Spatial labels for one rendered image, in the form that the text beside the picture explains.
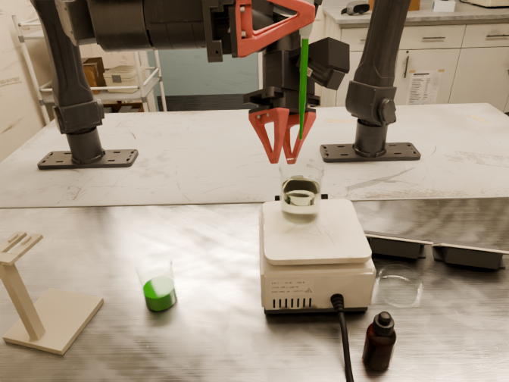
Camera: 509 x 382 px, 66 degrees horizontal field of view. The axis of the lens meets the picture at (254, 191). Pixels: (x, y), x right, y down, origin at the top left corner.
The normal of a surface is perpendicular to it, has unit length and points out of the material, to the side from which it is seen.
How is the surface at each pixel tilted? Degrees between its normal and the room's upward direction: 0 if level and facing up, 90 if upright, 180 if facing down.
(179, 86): 90
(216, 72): 90
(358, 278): 90
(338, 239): 0
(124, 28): 99
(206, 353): 0
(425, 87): 90
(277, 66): 70
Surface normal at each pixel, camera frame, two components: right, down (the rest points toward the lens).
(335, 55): 0.64, 0.00
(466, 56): -0.01, 0.52
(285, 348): -0.04, -0.85
